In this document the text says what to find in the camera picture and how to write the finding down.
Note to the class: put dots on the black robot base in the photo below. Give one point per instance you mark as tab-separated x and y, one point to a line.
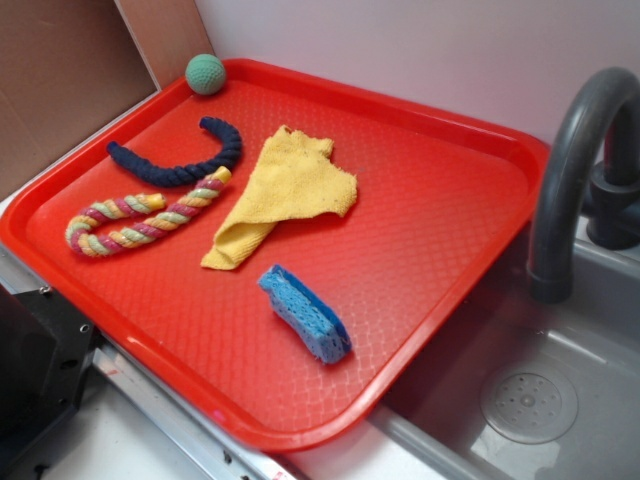
47	347

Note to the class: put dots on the blue sponge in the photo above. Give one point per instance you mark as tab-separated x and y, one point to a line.
315	323

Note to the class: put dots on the red plastic tray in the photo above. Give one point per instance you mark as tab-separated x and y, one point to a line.
440	196

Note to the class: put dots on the yellow cloth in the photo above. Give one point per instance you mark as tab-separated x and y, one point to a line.
293	178

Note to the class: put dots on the grey toy sink basin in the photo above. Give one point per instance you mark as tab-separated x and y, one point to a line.
510	388

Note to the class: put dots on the grey toy faucet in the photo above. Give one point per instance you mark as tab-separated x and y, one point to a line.
592	171

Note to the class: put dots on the brown cardboard panel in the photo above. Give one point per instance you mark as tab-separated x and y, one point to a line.
69	68

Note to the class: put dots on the dark blue rope toy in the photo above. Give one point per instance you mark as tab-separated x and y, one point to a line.
169	177

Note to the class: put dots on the multicolour rope toy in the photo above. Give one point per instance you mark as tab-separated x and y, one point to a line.
155	218

